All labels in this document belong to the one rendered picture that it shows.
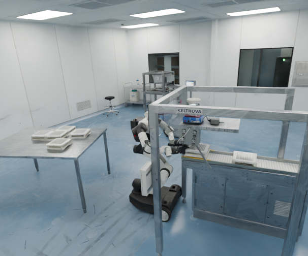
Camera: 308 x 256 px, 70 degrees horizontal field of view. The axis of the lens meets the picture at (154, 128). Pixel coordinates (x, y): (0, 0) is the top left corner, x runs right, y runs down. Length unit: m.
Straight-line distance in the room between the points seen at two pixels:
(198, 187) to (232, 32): 5.59
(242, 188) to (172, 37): 6.45
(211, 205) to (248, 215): 0.42
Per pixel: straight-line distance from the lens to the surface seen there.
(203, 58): 7.84
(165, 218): 3.04
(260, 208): 2.90
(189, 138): 2.48
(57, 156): 3.06
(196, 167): 2.65
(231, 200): 2.87
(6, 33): 6.67
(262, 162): 2.75
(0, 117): 6.54
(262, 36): 7.39
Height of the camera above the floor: 2.06
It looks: 19 degrees down
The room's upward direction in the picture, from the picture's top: 3 degrees counter-clockwise
